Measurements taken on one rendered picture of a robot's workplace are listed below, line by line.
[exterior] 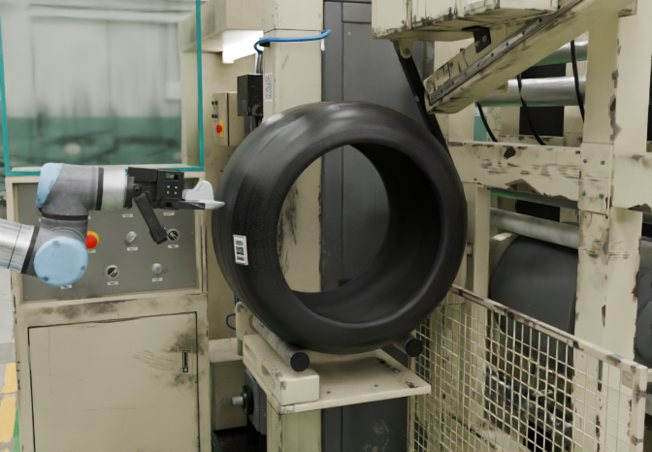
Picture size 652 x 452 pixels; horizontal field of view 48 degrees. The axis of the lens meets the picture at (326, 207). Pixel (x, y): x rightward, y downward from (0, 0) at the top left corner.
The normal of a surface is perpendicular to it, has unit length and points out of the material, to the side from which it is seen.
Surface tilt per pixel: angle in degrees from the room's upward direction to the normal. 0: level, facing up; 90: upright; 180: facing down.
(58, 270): 93
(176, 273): 90
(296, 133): 52
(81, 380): 90
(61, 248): 93
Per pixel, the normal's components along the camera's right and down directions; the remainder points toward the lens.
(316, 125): -0.05, -0.57
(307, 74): 0.34, 0.12
